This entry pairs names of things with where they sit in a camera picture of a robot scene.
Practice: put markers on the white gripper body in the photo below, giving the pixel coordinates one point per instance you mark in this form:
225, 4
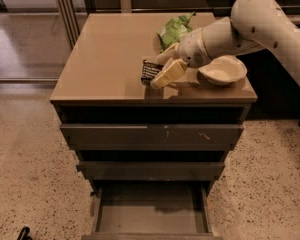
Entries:
191, 51

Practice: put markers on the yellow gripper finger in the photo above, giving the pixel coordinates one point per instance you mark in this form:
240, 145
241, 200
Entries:
172, 70
170, 53

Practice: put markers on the black rxbar chocolate wrapper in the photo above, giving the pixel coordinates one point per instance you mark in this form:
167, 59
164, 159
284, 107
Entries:
149, 72

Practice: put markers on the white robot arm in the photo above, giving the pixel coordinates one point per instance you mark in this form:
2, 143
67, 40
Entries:
252, 26

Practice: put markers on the grey drawer cabinet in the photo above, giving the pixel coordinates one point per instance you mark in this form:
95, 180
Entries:
101, 84

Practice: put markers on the grey top drawer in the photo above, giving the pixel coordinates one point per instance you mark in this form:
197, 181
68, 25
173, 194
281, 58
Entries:
157, 137

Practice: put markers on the grey middle drawer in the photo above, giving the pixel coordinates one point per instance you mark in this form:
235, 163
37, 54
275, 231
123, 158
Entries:
151, 171

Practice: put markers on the grey open bottom drawer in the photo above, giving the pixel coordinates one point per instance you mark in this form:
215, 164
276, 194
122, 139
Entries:
151, 211

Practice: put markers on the green crumpled chip bag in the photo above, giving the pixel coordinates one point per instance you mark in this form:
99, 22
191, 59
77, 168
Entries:
174, 30

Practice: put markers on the white paper bowl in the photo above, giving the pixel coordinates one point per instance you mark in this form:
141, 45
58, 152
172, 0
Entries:
224, 70

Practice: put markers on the black object on floor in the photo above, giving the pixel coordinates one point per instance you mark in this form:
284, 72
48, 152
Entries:
24, 234

